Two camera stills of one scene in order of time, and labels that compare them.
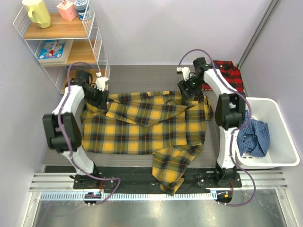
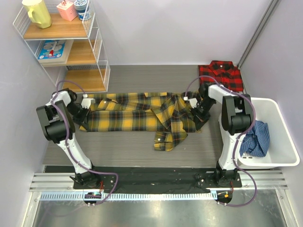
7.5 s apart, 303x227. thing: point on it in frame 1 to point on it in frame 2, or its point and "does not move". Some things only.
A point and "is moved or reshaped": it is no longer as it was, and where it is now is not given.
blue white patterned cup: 80,5 does not move
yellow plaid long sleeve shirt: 149,122 is moved or reshaped
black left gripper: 101,102 to 82,119
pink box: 67,10 does not move
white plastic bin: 283,151 does not move
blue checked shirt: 253,138 does not move
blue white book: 54,51 does not move
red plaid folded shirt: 229,74 does not move
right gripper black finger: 186,94 to 198,123
